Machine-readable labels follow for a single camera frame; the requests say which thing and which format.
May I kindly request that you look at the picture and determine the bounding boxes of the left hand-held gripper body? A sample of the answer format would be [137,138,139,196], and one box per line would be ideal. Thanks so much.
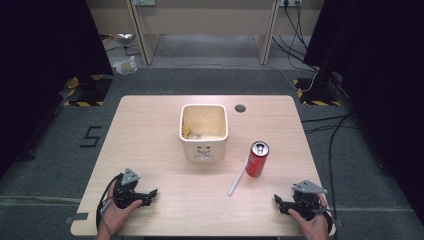
[112,167,153,210]

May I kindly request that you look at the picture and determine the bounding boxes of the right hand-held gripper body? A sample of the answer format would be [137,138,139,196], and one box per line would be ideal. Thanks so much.
[283,179,329,221]

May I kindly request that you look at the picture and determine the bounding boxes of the red drink can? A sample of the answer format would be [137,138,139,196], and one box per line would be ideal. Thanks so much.
[245,140,270,178]

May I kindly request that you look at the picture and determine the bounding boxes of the white straw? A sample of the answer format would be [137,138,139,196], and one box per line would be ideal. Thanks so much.
[227,158,250,197]

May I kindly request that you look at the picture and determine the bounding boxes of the cream square bin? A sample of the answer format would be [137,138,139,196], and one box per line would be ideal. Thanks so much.
[179,103,230,164]

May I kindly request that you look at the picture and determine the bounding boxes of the person's left hand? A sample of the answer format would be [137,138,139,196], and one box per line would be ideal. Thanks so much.
[99,182,144,234]

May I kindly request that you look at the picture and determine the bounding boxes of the person's right hand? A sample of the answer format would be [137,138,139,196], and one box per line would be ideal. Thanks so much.
[288,195,331,240]

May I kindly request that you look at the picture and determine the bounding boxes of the grey tape strip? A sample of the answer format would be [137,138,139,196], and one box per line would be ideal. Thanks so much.
[64,212,90,225]

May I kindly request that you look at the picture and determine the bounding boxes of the paper scraps in bin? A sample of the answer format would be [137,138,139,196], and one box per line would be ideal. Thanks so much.
[181,122,216,141]

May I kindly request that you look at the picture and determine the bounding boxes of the black stand base striped tape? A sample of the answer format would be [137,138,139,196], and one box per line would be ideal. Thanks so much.
[293,77,343,107]
[63,74,114,108]

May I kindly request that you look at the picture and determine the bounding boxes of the crumpled clear plastic bag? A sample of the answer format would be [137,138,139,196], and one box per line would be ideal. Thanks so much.
[112,55,138,76]

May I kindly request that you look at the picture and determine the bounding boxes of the black curtain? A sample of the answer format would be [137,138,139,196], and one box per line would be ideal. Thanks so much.
[0,0,114,179]
[302,0,424,228]

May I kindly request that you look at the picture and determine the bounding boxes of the crumpled silver foil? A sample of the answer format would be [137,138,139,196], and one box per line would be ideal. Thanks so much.
[114,32,135,45]

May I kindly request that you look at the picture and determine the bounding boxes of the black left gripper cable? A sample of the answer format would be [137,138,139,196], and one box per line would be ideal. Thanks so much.
[95,173,122,232]

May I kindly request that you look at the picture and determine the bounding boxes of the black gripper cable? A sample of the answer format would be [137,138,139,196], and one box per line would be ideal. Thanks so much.
[324,208,335,236]
[95,173,122,232]

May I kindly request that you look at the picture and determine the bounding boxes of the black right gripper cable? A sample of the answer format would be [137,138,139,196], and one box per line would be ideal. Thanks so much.
[324,208,335,236]

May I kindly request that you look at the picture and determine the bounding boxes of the black floor cables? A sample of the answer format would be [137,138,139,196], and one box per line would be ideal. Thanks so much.
[301,112,360,221]

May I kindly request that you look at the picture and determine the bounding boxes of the thin black cable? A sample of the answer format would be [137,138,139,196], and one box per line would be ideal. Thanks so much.
[105,43,142,57]

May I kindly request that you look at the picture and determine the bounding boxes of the black cables bundle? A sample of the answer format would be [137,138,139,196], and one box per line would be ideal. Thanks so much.
[271,3,321,73]

